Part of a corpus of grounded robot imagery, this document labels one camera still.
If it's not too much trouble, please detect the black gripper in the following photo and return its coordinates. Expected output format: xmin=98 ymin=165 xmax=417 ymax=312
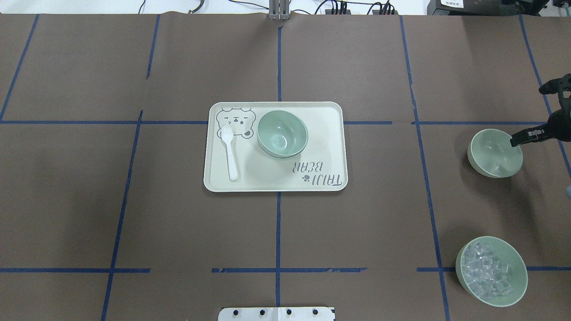
xmin=510 ymin=111 xmax=571 ymax=148

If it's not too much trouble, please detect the green bowl carried to tray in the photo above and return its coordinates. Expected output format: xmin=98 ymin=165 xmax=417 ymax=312
xmin=257 ymin=110 xmax=309 ymax=154

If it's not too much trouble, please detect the green bowl with ice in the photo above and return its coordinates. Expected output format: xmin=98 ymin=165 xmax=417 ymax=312
xmin=455 ymin=236 xmax=529 ymax=307

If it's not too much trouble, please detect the black box device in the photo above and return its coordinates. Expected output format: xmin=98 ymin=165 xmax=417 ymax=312
xmin=426 ymin=0 xmax=549 ymax=16

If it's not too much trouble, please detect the cream bear tray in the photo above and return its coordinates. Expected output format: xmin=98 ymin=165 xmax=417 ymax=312
xmin=203 ymin=101 xmax=348 ymax=192

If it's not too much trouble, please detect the green bowl on tray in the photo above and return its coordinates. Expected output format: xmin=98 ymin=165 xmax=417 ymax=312
xmin=263 ymin=150 xmax=302 ymax=159

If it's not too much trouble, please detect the white plastic spoon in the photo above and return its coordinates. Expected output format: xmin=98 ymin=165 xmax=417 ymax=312
xmin=220 ymin=125 xmax=239 ymax=181

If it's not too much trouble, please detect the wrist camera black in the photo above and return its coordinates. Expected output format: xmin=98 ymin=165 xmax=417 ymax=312
xmin=538 ymin=73 xmax=571 ymax=113

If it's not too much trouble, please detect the aluminium frame post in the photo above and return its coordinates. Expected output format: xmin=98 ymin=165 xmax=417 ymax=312
xmin=269 ymin=0 xmax=291 ymax=21

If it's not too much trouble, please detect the white pedestal column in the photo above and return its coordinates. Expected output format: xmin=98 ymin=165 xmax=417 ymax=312
xmin=218 ymin=306 xmax=336 ymax=321

